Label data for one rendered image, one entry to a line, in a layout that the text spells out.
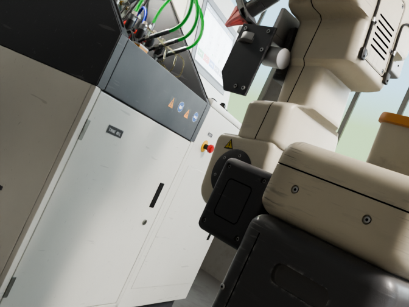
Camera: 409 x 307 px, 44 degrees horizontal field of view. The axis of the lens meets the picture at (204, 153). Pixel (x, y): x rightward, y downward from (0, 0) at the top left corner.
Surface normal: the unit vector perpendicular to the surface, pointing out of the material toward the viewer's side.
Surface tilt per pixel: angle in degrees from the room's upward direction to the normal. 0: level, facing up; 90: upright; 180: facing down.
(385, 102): 90
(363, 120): 90
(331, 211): 90
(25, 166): 90
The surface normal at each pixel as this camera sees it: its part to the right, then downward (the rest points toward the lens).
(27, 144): -0.36, -0.20
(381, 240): -0.65, -0.33
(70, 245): 0.84, 0.37
